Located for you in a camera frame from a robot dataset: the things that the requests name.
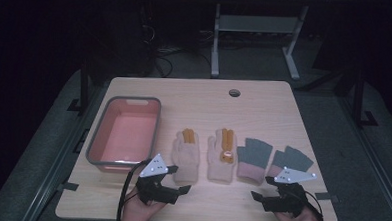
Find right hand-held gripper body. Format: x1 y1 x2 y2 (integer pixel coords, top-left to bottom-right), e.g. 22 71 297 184
261 166 319 219

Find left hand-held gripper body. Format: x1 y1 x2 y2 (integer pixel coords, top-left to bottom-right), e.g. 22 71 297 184
134 152 183 206

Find grey fingerless glove pink cuff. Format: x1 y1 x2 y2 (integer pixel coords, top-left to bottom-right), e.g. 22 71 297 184
235 136 275 186
266 144 316 180

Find cream glove orange fingers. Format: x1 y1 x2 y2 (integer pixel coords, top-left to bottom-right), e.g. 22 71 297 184
170 127 202 185

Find cream glove with bear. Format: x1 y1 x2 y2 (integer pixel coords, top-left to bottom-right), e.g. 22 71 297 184
205 126 238 185

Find pink basin grey rim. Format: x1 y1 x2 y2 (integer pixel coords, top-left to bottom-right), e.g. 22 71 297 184
84 94 163 176

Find person's left hand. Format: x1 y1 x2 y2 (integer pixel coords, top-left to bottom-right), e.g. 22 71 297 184
118 186 169 221

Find black table clamp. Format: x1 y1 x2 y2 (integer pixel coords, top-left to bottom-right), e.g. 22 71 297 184
73 128 91 155

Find black stand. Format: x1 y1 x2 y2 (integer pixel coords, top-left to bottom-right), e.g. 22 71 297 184
351 63 382 128
67 59 91 115

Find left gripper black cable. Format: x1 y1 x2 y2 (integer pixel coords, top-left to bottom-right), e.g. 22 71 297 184
115 157 153 221

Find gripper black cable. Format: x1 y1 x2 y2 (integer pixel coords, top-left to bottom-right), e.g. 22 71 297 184
115 157 153 221
298 189 326 221

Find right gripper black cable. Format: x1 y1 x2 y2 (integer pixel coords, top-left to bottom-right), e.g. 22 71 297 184
298 189 326 221

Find metal rail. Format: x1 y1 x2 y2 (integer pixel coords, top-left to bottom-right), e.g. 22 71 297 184
20 82 103 221
332 96 392 221

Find floor cables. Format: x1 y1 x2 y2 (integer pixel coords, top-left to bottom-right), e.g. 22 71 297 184
141 21 216 79

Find grey metal desk frame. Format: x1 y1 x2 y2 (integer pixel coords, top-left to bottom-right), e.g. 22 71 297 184
209 0 311 82

